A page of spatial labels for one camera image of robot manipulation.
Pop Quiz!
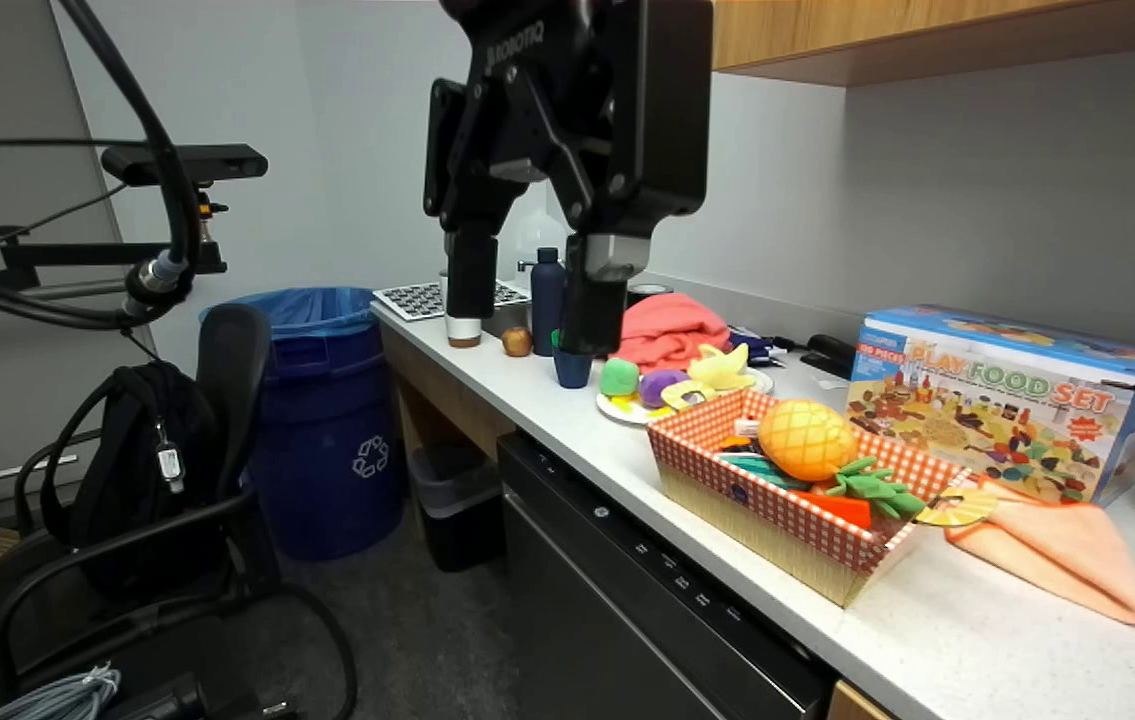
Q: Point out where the yellow toy banana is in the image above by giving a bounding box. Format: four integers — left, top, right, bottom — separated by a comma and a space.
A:
686, 342, 759, 394

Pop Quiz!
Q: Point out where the green toy fruit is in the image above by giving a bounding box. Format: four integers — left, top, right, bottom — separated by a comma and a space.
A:
598, 357, 641, 399

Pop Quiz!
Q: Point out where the pink cloth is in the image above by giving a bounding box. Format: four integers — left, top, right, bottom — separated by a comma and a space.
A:
611, 292, 734, 375

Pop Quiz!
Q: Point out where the yellow disc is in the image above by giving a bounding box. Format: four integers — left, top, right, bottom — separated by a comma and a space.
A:
913, 486, 1001, 529

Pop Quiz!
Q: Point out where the toy pineapple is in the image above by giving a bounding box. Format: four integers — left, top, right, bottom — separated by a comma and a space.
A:
757, 398, 929, 522

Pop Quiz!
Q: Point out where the teal toy vegetable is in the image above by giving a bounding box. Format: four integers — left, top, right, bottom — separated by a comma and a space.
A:
715, 451, 810, 492

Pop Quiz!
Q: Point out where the small black waste bin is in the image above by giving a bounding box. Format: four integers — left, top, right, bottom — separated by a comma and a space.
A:
409, 443, 507, 574

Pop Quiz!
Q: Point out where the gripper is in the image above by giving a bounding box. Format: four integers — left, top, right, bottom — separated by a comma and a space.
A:
424, 0, 714, 357

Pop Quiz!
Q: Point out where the heap of markers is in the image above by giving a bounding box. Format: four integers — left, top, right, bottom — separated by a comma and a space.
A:
726, 328, 796, 368

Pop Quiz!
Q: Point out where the black dishwasher door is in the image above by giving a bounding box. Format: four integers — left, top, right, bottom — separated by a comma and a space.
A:
496, 430, 834, 720

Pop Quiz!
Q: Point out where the toy food set box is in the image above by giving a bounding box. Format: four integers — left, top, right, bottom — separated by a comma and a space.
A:
846, 305, 1135, 507

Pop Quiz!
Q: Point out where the metal container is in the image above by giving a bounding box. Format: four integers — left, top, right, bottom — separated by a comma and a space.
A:
482, 298, 532, 339

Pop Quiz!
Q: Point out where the checkered calibration board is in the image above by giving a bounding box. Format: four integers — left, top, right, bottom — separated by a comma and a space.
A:
372, 281, 532, 323

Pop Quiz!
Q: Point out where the blue recycling bin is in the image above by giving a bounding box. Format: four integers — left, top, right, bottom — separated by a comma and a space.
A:
200, 287, 407, 562

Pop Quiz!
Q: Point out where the camera on mount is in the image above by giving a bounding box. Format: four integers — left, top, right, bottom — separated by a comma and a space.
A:
0, 141, 269, 323

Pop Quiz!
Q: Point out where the black stapler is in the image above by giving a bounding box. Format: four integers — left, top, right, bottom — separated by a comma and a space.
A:
799, 333, 859, 380

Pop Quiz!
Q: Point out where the coil of grey cable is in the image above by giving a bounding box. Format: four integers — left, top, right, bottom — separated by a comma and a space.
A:
0, 663, 124, 720

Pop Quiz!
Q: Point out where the red checkered fruit box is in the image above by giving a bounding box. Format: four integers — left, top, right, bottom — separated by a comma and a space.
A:
646, 388, 974, 609

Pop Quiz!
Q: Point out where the wooden wall cabinet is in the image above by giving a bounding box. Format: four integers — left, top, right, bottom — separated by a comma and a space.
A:
711, 0, 1135, 89

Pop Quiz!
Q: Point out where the orange toy carrot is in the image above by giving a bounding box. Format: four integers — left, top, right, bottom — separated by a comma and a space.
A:
791, 487, 874, 530

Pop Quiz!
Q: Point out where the black office chair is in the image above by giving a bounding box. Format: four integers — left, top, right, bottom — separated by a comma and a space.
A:
0, 303, 360, 720

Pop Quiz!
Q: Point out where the yellow toy ring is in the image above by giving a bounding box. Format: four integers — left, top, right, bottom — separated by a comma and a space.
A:
661, 379, 719, 412

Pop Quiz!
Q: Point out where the blue cup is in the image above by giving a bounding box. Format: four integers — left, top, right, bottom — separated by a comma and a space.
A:
552, 330, 594, 390

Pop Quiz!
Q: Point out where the purple toy fruit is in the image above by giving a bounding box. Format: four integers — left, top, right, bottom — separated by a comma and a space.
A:
637, 368, 691, 410

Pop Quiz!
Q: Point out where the peach cloth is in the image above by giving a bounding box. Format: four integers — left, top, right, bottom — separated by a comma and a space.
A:
944, 477, 1135, 628

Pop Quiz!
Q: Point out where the black backpack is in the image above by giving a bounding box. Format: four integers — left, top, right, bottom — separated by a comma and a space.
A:
39, 361, 220, 603

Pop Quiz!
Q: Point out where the navy water bottle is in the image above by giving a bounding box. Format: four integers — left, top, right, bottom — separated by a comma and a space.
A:
529, 247, 569, 359

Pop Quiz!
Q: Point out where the white plate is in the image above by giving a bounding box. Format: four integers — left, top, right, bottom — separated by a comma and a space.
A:
595, 368, 776, 426

